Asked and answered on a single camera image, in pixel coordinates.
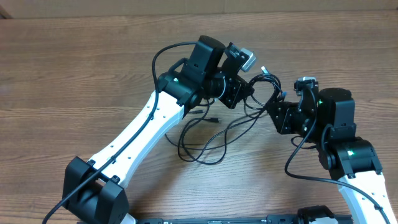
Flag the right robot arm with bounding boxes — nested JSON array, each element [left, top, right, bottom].
[[267, 88, 397, 223]]

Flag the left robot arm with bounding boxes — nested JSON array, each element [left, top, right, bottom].
[[59, 35, 256, 224]]

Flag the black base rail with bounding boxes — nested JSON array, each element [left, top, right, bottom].
[[136, 205, 354, 224]]

